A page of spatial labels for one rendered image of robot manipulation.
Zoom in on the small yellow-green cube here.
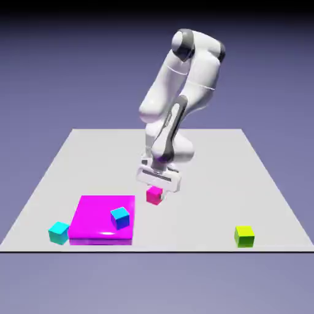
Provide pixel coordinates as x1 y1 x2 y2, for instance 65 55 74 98
233 225 255 248

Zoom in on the small cyan cube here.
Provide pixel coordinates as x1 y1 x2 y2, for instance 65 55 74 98
48 221 71 246

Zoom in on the small blue cube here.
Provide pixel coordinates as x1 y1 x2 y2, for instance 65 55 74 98
110 206 131 231

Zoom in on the large magenta box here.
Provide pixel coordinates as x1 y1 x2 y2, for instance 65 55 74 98
67 195 136 246

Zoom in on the small pink cube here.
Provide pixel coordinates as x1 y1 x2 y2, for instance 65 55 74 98
146 185 164 206

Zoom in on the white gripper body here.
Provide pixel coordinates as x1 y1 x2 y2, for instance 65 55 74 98
136 164 182 193

